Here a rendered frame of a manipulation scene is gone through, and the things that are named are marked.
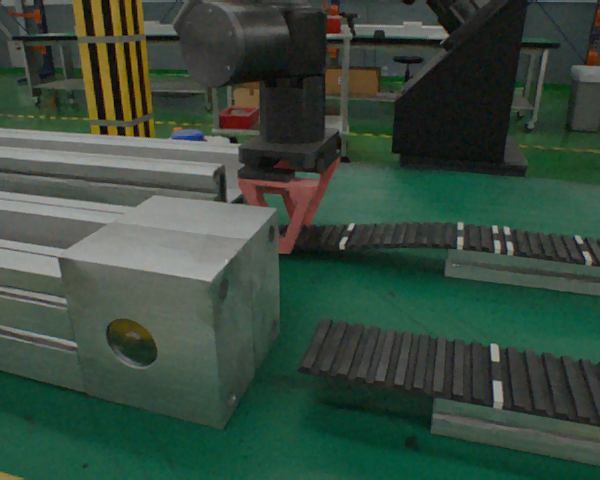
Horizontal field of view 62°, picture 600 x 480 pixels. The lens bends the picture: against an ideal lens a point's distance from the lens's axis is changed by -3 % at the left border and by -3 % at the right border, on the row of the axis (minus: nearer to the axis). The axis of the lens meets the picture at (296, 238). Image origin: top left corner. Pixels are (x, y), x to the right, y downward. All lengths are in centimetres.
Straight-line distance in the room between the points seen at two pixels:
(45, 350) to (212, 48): 22
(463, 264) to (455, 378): 19
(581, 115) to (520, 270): 495
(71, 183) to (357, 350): 34
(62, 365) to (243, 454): 12
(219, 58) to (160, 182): 15
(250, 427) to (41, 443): 11
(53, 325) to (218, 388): 10
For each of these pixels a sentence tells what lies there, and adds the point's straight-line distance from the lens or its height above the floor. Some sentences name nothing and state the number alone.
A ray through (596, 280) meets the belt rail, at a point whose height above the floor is 79.
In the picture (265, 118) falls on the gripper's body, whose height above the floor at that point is 91.
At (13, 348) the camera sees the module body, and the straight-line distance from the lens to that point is 36.
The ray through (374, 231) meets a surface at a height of 80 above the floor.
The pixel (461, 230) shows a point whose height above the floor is 81.
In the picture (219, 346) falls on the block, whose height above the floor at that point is 83.
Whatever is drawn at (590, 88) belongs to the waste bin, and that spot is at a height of 39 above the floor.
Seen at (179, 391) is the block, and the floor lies 80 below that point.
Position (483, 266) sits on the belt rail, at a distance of 46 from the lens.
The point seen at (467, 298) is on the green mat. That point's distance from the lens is 43.
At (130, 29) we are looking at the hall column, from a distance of 371.
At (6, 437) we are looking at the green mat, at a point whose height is 78.
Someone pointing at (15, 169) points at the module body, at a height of 85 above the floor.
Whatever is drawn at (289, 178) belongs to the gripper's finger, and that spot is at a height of 87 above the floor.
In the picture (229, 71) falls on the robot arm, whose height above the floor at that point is 95.
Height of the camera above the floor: 99
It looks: 24 degrees down
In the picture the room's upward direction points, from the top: straight up
